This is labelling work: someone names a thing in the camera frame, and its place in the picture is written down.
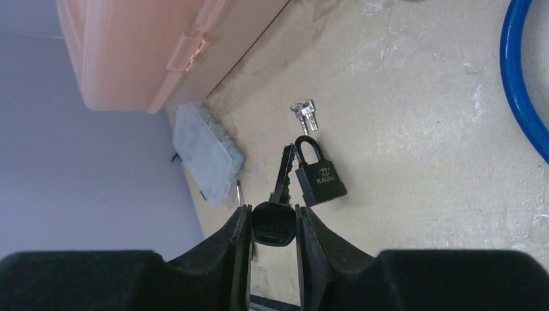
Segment black padlock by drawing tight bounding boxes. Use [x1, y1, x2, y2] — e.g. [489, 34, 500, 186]
[294, 135, 347, 207]

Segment clear plastic parts box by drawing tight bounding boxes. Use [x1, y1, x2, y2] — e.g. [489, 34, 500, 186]
[173, 102, 245, 206]

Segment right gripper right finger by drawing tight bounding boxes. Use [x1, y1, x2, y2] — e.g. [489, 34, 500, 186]
[296, 206, 548, 310]

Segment orange plastic toolbox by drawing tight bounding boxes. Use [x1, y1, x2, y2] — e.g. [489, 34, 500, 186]
[56, 1, 287, 113]

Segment blue cable lock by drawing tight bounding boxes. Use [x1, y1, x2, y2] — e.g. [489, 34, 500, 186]
[499, 0, 548, 163]

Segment small silver keys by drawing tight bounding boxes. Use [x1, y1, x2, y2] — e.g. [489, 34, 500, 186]
[290, 99, 319, 135]

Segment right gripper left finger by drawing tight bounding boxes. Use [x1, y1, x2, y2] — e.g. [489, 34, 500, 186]
[1, 206, 251, 310]

